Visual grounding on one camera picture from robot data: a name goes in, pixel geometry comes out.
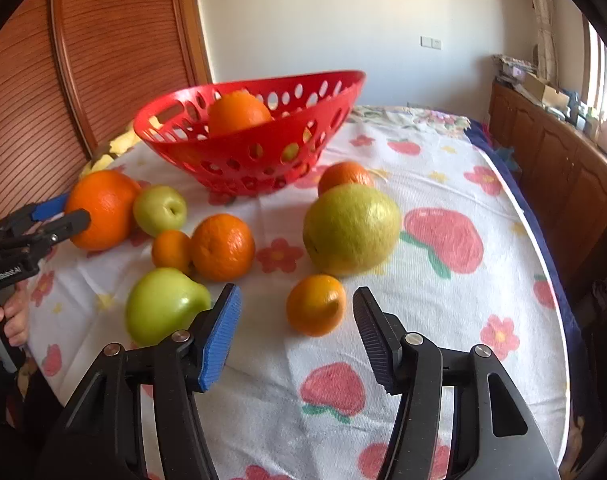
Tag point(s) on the person's left hand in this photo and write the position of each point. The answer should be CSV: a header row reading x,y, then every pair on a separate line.
x,y
17,317

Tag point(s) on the large green apple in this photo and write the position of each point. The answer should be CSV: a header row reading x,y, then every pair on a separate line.
x,y
163,310

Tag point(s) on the cardboard box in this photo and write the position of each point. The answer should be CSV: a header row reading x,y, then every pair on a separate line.
x,y
543,90

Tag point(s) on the blue bed sheet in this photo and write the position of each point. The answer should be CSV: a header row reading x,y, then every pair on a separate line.
x,y
503,155

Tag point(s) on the window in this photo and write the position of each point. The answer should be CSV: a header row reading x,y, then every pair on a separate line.
x,y
603,75

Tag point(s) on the small green apple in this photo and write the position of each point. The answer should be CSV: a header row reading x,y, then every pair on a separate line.
x,y
158,210
292,151

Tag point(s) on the yellow patterned cloth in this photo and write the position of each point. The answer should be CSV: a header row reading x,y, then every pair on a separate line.
x,y
103,160

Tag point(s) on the dark cloth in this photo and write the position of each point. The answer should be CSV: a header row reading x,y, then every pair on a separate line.
x,y
606,300

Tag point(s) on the large orange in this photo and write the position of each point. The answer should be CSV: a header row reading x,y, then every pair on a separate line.
x,y
105,207

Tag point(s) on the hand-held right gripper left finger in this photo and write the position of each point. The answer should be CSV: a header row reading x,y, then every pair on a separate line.
x,y
222,340

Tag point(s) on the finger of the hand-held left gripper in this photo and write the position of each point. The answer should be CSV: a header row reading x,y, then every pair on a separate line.
x,y
48,207
63,227

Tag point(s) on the small tangerine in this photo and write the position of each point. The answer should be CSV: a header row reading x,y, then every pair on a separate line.
x,y
171,255

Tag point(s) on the large yellow-green pear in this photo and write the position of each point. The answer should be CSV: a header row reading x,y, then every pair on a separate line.
x,y
351,230

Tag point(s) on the white wall socket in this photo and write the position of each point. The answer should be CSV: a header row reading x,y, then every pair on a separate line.
x,y
431,43

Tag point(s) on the red perforated plastic basket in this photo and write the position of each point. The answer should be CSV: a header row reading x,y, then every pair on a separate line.
x,y
173,150

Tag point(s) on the wooden louvered wardrobe door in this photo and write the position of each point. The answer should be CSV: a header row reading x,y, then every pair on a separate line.
x,y
83,35

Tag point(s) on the floral bed sheet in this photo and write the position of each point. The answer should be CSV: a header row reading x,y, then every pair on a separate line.
x,y
418,117

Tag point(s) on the stack of papers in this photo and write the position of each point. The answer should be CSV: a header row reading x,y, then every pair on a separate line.
x,y
511,67

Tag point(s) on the wooden cabinet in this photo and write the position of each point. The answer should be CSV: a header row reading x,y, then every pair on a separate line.
x,y
548,160

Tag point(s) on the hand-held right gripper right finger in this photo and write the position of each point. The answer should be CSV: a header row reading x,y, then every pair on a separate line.
x,y
371,335

